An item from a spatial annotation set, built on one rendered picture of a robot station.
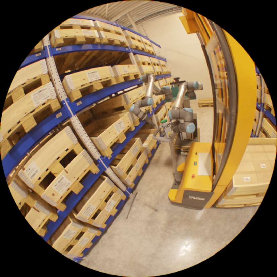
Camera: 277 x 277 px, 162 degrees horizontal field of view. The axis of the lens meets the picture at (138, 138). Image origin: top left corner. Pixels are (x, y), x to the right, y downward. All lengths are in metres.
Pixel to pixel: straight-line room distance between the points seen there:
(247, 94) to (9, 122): 1.73
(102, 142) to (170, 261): 2.17
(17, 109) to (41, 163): 0.60
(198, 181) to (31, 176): 1.76
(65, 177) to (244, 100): 1.60
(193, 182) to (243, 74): 1.06
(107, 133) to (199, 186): 1.34
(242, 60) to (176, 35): 6.38
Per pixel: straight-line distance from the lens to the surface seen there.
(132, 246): 2.08
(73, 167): 1.22
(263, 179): 1.55
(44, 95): 1.20
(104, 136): 1.38
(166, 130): 1.25
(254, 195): 1.64
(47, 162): 1.16
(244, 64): 0.64
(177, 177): 1.76
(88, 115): 2.69
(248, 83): 0.65
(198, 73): 6.45
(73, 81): 1.32
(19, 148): 1.24
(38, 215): 1.44
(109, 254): 2.32
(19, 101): 1.22
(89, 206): 1.54
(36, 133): 1.20
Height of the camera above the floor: 1.92
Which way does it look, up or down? 29 degrees down
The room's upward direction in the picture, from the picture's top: 22 degrees counter-clockwise
